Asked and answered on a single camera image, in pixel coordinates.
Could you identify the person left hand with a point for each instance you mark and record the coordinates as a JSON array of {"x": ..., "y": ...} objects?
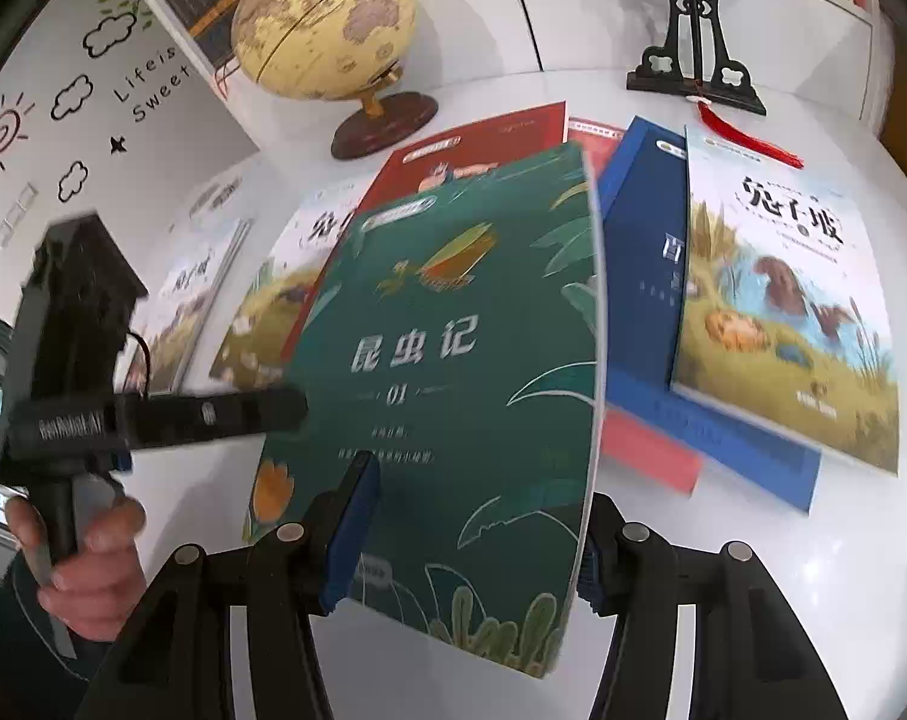
[{"x": 95, "y": 591}]

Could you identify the rabbit book on right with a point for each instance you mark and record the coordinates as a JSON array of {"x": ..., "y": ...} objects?
[{"x": 785, "y": 323}]

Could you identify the rabbit book with figures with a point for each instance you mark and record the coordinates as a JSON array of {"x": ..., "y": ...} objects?
[{"x": 172, "y": 318}]

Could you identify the red tassel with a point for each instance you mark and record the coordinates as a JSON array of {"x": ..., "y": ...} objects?
[{"x": 724, "y": 129}]

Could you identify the rabbit book on left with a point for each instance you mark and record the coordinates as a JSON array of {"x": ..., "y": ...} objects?
[{"x": 252, "y": 352}]

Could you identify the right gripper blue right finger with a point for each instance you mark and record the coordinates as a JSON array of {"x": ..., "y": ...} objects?
[{"x": 752, "y": 657}]

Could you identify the antique yellow globe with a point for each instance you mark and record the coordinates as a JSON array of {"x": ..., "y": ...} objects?
[{"x": 333, "y": 51}]

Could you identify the bottom red book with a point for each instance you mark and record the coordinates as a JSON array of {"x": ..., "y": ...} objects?
[{"x": 641, "y": 173}]

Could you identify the plain blue book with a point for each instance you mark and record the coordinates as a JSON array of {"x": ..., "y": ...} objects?
[{"x": 787, "y": 470}]

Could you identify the black fan stand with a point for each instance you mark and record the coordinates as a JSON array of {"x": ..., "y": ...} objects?
[{"x": 693, "y": 58}]

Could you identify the red cover book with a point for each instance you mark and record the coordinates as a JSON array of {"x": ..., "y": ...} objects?
[{"x": 461, "y": 165}]

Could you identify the white bookshelf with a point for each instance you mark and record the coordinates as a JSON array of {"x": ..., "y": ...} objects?
[{"x": 830, "y": 52}]

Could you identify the green insect book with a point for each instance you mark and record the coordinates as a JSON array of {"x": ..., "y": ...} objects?
[{"x": 458, "y": 335}]

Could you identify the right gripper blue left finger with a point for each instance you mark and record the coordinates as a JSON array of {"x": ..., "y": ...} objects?
[{"x": 173, "y": 659}]

